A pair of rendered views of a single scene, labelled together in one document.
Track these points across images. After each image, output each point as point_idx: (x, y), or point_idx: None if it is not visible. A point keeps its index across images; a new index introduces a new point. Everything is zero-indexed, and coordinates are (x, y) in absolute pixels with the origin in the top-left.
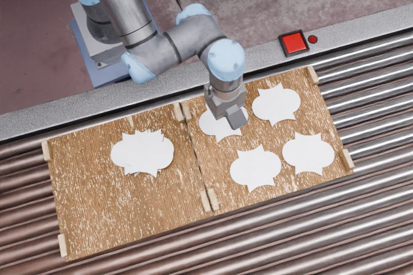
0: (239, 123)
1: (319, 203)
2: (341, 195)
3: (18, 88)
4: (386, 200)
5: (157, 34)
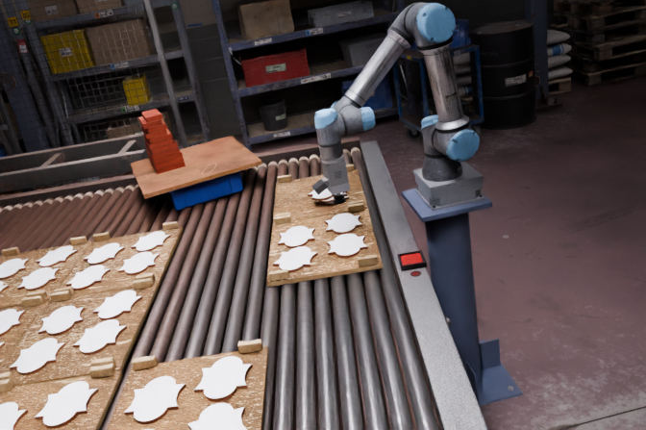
0: (314, 187)
1: (254, 270)
2: (254, 280)
3: (504, 281)
4: (234, 303)
5: (350, 101)
